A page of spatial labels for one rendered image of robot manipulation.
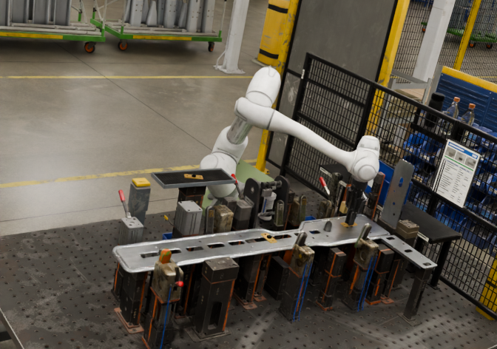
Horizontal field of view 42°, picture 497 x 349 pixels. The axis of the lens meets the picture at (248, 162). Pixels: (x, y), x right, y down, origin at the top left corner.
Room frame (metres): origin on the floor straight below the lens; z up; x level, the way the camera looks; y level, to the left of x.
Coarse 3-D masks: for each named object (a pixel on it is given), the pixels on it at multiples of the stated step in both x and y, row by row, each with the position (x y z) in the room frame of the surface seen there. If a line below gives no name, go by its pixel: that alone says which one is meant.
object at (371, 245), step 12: (360, 240) 2.69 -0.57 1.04; (360, 252) 2.67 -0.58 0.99; (372, 252) 2.64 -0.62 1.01; (360, 264) 2.66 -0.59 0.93; (372, 264) 2.65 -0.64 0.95; (360, 276) 2.66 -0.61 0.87; (348, 288) 2.68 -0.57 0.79; (360, 288) 2.65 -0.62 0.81; (348, 300) 2.66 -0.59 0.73; (360, 300) 2.66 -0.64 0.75
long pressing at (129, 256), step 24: (360, 216) 3.05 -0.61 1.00; (168, 240) 2.39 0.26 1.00; (192, 240) 2.44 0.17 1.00; (216, 240) 2.48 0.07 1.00; (240, 240) 2.53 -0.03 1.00; (288, 240) 2.62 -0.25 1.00; (312, 240) 2.67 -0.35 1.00; (336, 240) 2.71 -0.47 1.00; (120, 264) 2.16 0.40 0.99; (144, 264) 2.18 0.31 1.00; (192, 264) 2.27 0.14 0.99
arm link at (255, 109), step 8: (248, 96) 2.94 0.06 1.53; (256, 96) 2.94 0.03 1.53; (264, 96) 2.95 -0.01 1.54; (240, 104) 2.91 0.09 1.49; (248, 104) 2.90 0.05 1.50; (256, 104) 2.91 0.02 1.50; (264, 104) 2.92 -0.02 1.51; (240, 112) 2.90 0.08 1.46; (248, 112) 2.88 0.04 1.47; (256, 112) 2.88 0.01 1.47; (264, 112) 2.89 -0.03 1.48; (272, 112) 2.90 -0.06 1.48; (248, 120) 2.89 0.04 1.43; (256, 120) 2.88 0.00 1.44; (264, 120) 2.87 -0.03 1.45; (264, 128) 2.89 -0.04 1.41
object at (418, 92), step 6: (408, 90) 6.05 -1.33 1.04; (414, 90) 6.11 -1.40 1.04; (420, 90) 6.15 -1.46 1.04; (420, 96) 5.90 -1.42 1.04; (426, 102) 5.73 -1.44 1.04; (414, 114) 5.78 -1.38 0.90; (420, 120) 5.73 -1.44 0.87; (408, 132) 6.24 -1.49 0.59; (402, 150) 6.12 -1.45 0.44; (402, 156) 5.93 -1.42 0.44
